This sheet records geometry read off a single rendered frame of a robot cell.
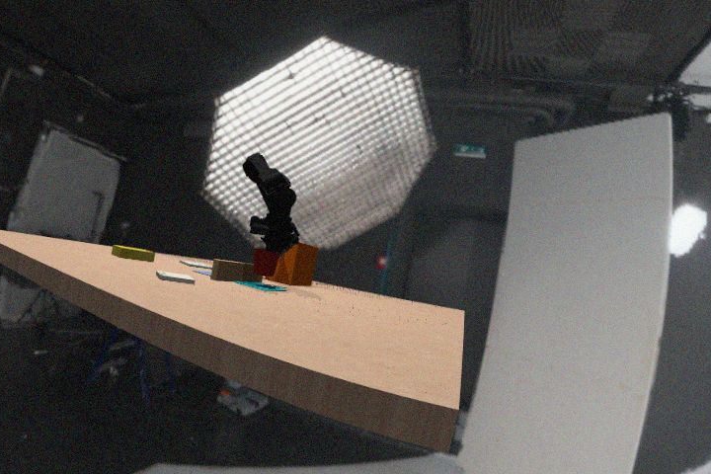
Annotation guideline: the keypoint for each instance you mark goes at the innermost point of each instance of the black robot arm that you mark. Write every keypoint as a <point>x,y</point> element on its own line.
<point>274,187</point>

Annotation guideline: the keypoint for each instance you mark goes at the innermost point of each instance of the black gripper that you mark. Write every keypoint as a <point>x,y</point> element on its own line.
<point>277,237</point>

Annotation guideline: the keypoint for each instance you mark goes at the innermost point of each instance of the yellow flat bar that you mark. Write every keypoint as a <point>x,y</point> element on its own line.
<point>131,253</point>

